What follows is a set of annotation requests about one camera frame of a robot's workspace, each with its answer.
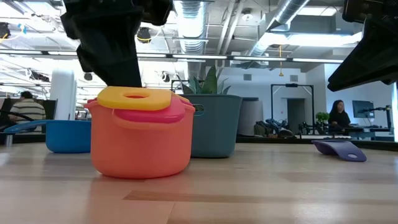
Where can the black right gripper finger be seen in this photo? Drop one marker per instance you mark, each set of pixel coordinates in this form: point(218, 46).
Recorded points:
point(370, 59)

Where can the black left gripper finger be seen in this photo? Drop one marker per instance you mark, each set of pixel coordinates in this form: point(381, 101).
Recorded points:
point(115, 59)

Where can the yellow measuring cup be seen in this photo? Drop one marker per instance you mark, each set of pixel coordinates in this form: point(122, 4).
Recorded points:
point(118, 99)

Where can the blue measuring cup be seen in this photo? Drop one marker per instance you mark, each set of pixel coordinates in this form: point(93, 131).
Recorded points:
point(68, 137)

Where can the orange measuring cup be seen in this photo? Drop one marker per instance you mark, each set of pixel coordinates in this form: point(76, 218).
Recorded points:
point(140, 149)

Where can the purple measuring cup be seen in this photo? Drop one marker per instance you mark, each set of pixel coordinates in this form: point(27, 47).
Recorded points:
point(342, 151)

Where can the teal plastic basket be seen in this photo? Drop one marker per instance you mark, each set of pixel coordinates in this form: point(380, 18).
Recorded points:
point(214, 130)

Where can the background computer monitor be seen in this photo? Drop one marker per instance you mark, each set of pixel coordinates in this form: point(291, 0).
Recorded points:
point(363, 109)

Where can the person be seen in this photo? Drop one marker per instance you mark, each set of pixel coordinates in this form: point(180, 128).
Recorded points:
point(28, 110)
point(339, 116)

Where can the small background plant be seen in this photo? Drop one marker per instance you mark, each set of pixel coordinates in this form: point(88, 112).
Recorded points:
point(322, 117)

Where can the grey cylindrical bin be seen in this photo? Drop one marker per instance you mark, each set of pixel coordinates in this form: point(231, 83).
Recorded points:
point(250, 116)

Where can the black metal gantry frame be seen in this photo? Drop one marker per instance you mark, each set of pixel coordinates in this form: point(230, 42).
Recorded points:
point(292, 85)

